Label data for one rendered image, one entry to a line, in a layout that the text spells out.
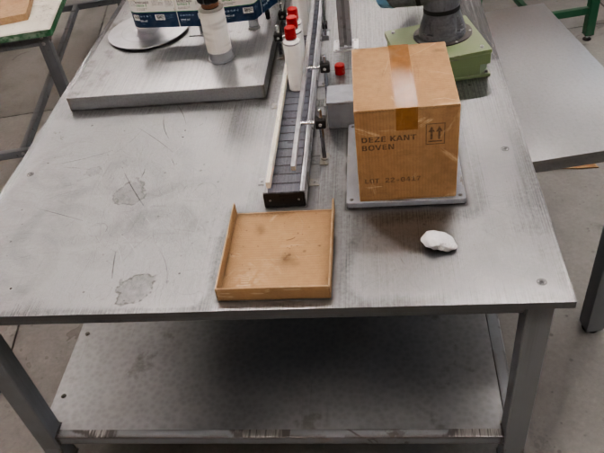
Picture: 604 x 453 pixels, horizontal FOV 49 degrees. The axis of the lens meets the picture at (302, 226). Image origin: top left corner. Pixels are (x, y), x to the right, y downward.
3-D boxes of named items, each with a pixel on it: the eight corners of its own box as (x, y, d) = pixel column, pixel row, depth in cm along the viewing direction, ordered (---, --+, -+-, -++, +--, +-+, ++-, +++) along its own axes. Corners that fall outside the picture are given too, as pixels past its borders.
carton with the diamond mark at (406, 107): (357, 135, 190) (350, 48, 172) (441, 128, 187) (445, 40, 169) (359, 202, 168) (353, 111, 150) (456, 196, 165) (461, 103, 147)
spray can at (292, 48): (289, 84, 209) (281, 23, 196) (306, 83, 209) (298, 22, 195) (288, 93, 206) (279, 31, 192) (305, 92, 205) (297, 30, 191)
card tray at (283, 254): (235, 214, 173) (233, 202, 170) (334, 209, 170) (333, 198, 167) (217, 301, 151) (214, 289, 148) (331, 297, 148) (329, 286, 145)
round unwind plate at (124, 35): (120, 17, 264) (119, 14, 263) (195, 11, 260) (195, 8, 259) (99, 54, 241) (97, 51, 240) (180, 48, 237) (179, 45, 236)
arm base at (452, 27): (417, 27, 224) (415, -2, 217) (463, 21, 221) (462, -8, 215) (421, 47, 212) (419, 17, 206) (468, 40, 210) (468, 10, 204)
